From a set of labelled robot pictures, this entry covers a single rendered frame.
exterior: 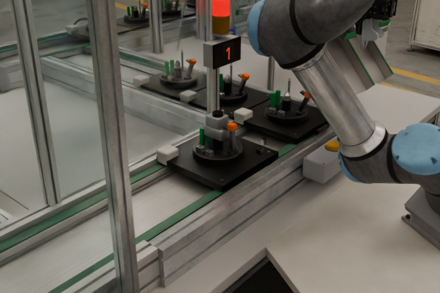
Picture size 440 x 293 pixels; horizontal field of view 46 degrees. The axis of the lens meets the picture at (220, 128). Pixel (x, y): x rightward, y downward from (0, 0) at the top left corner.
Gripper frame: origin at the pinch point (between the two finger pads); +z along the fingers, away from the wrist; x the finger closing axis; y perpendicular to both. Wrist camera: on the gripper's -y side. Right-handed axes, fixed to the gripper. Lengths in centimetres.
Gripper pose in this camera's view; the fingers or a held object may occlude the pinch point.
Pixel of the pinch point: (361, 44)
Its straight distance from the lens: 153.8
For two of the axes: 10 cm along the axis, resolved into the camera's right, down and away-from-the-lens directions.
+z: 0.0, 9.0, 4.3
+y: 7.6, 2.8, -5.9
